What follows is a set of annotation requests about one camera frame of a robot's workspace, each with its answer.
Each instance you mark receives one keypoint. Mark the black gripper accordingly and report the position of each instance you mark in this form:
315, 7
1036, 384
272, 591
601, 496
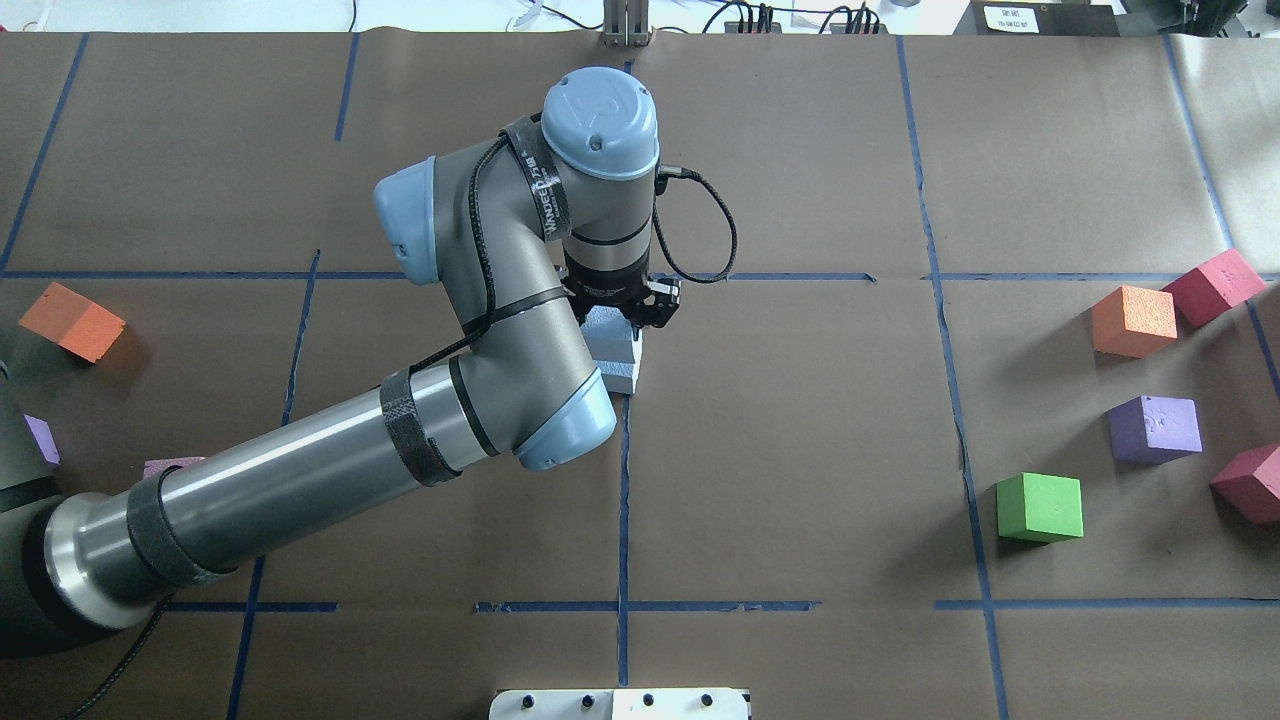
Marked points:
607, 292

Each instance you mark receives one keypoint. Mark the light blue block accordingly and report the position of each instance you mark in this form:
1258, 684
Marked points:
619, 378
613, 341

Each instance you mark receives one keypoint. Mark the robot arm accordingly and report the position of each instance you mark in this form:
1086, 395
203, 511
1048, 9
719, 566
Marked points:
526, 235

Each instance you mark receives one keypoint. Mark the green foam block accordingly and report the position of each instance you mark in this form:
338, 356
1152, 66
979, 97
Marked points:
1039, 508

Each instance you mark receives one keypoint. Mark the black power box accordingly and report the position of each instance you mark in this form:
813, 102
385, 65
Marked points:
1011, 18

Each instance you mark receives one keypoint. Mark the orange foam block right side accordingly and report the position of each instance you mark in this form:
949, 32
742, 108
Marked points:
1133, 322

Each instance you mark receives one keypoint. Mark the orange foam block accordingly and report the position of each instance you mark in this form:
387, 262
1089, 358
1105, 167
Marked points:
73, 322
1133, 322

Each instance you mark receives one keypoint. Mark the purple foam block right side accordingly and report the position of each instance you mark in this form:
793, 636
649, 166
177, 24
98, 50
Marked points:
1154, 429

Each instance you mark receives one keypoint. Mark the purple foam block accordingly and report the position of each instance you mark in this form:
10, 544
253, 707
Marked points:
1154, 429
42, 432

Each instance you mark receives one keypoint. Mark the dark pink foam block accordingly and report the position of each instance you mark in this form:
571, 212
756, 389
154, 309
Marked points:
1214, 287

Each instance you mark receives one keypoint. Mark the orange foam block left side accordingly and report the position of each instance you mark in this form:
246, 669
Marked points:
73, 322

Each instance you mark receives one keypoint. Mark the purple foam block left side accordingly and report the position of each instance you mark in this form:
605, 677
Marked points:
42, 432

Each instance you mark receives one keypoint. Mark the magenta foam block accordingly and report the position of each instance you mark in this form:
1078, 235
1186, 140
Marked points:
1250, 484

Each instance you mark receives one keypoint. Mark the aluminium frame post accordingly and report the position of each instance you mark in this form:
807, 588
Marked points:
626, 23

